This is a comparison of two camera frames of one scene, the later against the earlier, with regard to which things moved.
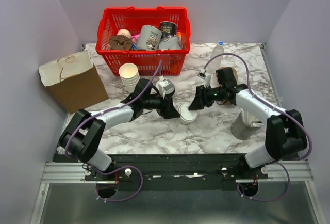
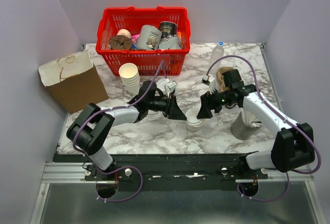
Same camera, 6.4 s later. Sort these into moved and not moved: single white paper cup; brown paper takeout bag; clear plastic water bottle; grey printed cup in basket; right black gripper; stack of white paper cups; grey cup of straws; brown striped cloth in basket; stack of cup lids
Moved: right black gripper; stack of cup lids; single white paper cup
Not moved: brown paper takeout bag; brown striped cloth in basket; grey cup of straws; clear plastic water bottle; grey printed cup in basket; stack of white paper cups
